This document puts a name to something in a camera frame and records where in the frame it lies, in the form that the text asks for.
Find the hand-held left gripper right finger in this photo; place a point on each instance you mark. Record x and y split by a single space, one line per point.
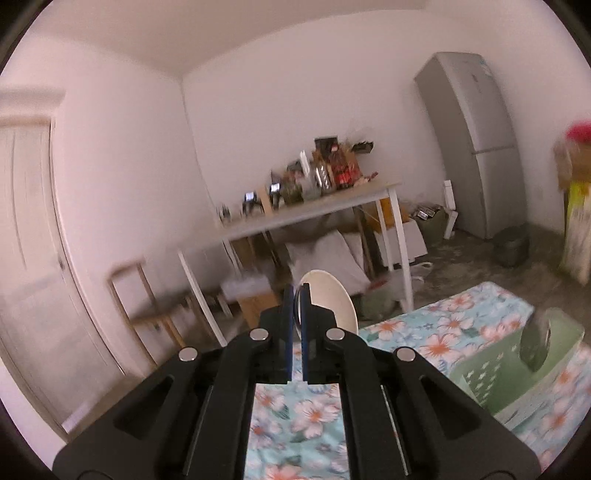
305 332

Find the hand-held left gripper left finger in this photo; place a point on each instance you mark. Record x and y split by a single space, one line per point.
288 332

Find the green plastic utensil basket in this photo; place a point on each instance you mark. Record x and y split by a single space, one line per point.
480 383

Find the small cardboard box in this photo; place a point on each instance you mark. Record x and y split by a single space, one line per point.
258 309

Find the white sack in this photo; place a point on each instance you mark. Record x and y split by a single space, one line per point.
323 254

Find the white long table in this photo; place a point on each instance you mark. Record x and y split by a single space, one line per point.
314 207

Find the floral tablecloth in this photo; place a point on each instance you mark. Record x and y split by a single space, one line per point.
438 332

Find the wooden chair with black seat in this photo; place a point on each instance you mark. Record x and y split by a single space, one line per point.
157 311

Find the black charger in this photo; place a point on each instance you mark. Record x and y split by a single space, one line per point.
225 214

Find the black device with screen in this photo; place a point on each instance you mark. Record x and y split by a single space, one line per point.
250 203
275 194

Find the dark green jar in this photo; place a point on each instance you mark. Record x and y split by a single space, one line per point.
293 193

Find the white cardboard box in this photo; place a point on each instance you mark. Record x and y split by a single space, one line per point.
411 240

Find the silver striped box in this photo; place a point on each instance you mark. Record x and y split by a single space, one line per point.
323 176

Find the oil bottle with red label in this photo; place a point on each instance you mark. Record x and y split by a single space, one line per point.
344 168

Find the white plastic strip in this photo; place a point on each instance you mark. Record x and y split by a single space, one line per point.
450 207

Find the black trash bin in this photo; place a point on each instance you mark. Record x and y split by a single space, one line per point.
510 247

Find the white panelled door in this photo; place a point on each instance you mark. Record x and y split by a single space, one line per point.
37 277

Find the grey refrigerator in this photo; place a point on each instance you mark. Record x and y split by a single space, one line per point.
475 129

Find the yellow rice bag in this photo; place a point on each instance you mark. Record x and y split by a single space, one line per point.
579 230

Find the brown cardboard box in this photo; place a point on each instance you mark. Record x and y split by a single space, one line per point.
572 161

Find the red plastic bag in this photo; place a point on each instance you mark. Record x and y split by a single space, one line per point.
581 131

